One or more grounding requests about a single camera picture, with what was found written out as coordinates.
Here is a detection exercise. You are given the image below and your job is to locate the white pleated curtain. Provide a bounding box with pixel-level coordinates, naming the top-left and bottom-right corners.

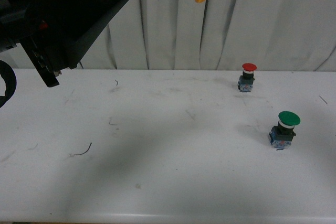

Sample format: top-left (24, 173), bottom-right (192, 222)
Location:
top-left (78, 0), bottom-right (335, 71)

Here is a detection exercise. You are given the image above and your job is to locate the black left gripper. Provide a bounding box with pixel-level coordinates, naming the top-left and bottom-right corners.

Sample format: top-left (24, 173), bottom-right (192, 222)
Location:
top-left (1, 0), bottom-right (129, 88)

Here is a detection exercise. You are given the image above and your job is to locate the curved black wire piece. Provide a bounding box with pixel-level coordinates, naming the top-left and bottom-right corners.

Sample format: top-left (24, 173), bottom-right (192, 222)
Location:
top-left (69, 142), bottom-right (93, 157)

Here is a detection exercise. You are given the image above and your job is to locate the black cable loop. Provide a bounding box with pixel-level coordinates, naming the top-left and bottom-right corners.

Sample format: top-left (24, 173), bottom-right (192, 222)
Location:
top-left (0, 59), bottom-right (17, 109)

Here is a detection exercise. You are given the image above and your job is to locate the green push button switch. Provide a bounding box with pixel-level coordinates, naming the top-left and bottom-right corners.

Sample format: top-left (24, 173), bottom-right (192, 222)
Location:
top-left (269, 111), bottom-right (301, 150)

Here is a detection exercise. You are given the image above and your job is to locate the red push button switch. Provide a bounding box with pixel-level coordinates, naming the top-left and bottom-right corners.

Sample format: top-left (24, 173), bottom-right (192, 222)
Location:
top-left (237, 63), bottom-right (257, 92)

